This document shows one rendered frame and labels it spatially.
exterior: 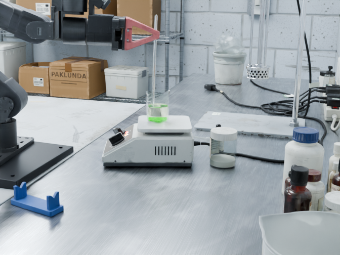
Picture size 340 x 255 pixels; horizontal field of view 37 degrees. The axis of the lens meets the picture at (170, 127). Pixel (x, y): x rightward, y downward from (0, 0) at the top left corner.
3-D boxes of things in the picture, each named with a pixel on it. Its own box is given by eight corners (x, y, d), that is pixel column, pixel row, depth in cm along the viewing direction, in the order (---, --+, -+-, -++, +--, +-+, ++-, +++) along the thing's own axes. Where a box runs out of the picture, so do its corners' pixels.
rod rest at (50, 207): (9, 204, 92) (8, 185, 91) (24, 198, 95) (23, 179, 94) (50, 217, 87) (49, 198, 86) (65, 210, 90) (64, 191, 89)
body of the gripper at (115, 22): (122, 16, 113) (89, 14, 112) (121, 18, 103) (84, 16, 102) (122, 45, 114) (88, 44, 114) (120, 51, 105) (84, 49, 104)
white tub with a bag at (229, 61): (204, 82, 212) (206, 30, 206) (223, 78, 223) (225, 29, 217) (233, 87, 203) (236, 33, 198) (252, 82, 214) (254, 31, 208)
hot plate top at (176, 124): (136, 132, 109) (136, 128, 109) (138, 118, 121) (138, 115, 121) (192, 132, 110) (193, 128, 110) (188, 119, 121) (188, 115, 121)
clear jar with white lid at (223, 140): (240, 163, 115) (242, 129, 113) (229, 171, 110) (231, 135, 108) (215, 158, 118) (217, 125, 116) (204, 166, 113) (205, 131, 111)
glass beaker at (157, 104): (156, 128, 111) (156, 92, 109) (140, 123, 115) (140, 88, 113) (176, 124, 115) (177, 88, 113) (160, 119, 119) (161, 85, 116)
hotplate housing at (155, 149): (101, 168, 111) (100, 132, 109) (107, 149, 123) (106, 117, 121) (203, 168, 111) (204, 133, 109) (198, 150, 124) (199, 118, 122)
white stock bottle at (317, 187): (299, 225, 85) (303, 177, 83) (289, 213, 90) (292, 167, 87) (326, 223, 86) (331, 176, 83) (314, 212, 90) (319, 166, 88)
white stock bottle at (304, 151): (309, 205, 93) (316, 137, 90) (274, 195, 97) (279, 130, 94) (326, 194, 98) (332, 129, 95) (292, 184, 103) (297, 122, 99)
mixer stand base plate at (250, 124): (193, 130, 141) (193, 126, 141) (207, 114, 160) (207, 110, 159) (304, 139, 134) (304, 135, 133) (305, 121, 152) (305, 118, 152)
